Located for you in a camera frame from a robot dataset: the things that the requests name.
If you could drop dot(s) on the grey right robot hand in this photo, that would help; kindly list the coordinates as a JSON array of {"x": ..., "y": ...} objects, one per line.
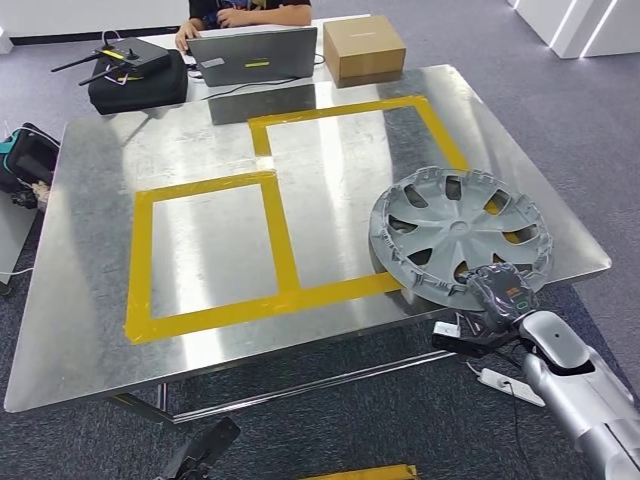
[{"x": 500, "y": 291}]

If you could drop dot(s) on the grey plastic wheel hubcap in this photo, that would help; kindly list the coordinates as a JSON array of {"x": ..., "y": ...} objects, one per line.
[{"x": 450, "y": 232}]

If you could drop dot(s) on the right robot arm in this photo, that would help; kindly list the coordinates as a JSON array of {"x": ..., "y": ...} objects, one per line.
[{"x": 590, "y": 397}]

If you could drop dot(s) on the stainless steel workbench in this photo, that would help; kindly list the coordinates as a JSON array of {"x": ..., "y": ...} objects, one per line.
[{"x": 90, "y": 265}]

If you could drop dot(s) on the white power strip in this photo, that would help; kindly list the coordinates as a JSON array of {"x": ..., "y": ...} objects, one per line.
[{"x": 500, "y": 384}]

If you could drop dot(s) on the yellow floor tape square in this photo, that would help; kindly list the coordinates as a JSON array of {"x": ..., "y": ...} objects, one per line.
[{"x": 360, "y": 473}]

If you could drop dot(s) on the yellow tape rectangle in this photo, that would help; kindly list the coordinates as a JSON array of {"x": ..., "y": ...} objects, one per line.
[
  {"x": 137, "y": 265},
  {"x": 340, "y": 111}
]

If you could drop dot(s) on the brown cardboard box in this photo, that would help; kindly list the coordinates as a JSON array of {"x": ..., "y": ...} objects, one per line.
[{"x": 365, "y": 50}]

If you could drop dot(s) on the grey laptop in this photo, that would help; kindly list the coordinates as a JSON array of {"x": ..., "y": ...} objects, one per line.
[{"x": 250, "y": 56}]

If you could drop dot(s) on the person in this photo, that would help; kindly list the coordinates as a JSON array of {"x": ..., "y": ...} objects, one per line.
[{"x": 250, "y": 10}]

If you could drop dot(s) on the white desk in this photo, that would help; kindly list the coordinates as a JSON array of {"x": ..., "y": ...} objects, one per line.
[{"x": 164, "y": 41}]

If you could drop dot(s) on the black carrying case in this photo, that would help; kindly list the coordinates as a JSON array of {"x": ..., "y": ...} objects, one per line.
[{"x": 140, "y": 89}]

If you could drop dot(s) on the black controller with antennas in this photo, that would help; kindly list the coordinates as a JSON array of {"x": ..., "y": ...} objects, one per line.
[{"x": 135, "y": 53}]

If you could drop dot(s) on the black and teal bag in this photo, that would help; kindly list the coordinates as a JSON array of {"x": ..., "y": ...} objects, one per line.
[{"x": 27, "y": 162}]

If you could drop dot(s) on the grey side table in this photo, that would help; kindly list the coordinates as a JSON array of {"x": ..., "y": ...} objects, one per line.
[{"x": 12, "y": 238}]

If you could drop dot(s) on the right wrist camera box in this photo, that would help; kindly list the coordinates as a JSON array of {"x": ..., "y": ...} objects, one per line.
[{"x": 475, "y": 341}]

